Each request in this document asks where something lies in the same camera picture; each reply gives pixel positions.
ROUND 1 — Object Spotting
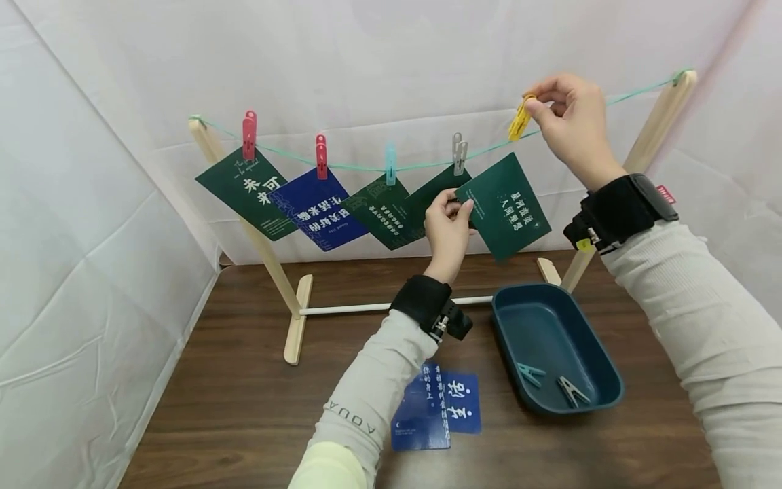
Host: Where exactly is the blue card with white characters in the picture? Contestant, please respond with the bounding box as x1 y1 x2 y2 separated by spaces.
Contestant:
269 168 370 253

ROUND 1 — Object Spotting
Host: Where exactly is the blue card with big characters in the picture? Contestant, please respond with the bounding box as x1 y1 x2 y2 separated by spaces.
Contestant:
439 370 483 436

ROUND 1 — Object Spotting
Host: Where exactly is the person's left forearm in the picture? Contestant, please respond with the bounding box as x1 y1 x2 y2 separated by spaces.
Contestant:
287 309 440 489

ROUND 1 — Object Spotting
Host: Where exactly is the black wrist band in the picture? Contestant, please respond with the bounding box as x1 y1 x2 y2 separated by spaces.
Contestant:
389 274 475 342
562 173 681 256

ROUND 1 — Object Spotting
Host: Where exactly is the green string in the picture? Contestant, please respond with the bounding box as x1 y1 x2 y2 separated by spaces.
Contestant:
189 69 695 173

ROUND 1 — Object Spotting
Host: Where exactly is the large red clothes peg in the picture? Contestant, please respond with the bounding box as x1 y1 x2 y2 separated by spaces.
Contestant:
241 110 258 162

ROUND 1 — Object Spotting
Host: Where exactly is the person's right forearm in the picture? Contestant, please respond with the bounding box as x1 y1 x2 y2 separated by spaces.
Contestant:
601 219 782 489

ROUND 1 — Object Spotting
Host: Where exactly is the yellow clothes peg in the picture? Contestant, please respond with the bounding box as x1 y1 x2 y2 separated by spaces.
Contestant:
508 95 538 143

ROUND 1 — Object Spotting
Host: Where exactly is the green card with large characters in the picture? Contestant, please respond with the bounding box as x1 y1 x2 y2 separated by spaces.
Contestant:
195 146 300 242

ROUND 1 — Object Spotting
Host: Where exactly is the person's left hand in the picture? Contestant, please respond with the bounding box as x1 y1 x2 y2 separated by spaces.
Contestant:
423 189 477 285

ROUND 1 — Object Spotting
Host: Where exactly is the wooden clothesline stand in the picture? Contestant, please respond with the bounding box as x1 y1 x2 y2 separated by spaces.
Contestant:
188 68 699 366

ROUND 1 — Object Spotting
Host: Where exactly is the dark grey clothes peg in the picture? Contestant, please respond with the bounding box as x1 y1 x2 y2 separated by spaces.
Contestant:
555 375 593 410

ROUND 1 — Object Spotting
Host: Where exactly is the person's right hand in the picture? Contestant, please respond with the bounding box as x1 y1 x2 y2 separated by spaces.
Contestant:
523 73 628 193

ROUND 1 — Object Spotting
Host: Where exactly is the blue card with small text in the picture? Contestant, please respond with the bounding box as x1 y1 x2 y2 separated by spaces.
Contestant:
391 362 452 452

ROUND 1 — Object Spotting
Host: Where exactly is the plain dark green card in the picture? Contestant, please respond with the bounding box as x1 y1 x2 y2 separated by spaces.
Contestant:
404 163 475 232

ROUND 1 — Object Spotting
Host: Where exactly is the green card with small characters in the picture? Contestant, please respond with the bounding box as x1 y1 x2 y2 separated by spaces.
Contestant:
341 173 428 251

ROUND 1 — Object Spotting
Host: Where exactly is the green card with white text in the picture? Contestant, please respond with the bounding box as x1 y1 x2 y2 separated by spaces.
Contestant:
455 152 553 263

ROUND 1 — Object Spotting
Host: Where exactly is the dark blue plastic tray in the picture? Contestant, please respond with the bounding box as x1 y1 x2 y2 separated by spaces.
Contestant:
490 283 625 417

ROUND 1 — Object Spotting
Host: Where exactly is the teal clothes peg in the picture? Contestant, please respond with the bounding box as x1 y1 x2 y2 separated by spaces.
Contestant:
515 362 547 389

